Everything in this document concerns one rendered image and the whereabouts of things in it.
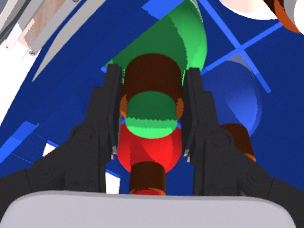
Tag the green bottle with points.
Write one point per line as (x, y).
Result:
(153, 69)

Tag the blue plastic crate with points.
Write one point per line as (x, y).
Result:
(97, 30)

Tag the blue bottle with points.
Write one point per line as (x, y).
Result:
(237, 100)

